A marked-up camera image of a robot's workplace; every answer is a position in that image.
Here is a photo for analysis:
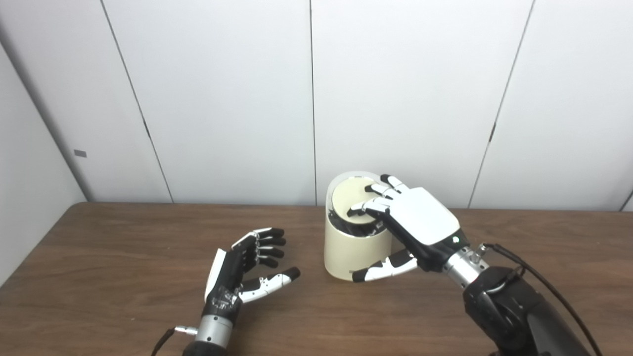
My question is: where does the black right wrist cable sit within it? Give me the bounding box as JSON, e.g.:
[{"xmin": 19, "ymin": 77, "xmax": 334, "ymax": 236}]
[{"xmin": 477, "ymin": 242, "xmax": 604, "ymax": 356}]

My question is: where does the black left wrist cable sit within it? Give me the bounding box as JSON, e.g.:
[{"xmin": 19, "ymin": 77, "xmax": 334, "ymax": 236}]
[{"xmin": 151, "ymin": 325, "xmax": 198, "ymax": 356}]

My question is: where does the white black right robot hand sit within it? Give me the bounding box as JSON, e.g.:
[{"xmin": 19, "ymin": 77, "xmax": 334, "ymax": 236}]
[{"xmin": 347, "ymin": 174, "xmax": 469, "ymax": 283}]

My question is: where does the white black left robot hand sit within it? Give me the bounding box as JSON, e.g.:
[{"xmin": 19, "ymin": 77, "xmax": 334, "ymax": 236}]
[{"xmin": 203, "ymin": 227, "xmax": 301, "ymax": 319}]

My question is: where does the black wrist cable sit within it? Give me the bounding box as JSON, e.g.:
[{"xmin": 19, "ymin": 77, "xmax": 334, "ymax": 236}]
[
  {"xmin": 477, "ymin": 242, "xmax": 604, "ymax": 356},
  {"xmin": 151, "ymin": 325, "xmax": 198, "ymax": 356}
]

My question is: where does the cream-colored round bin lid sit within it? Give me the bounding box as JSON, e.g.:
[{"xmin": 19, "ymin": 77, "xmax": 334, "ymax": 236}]
[{"xmin": 331, "ymin": 177, "xmax": 384, "ymax": 225}]

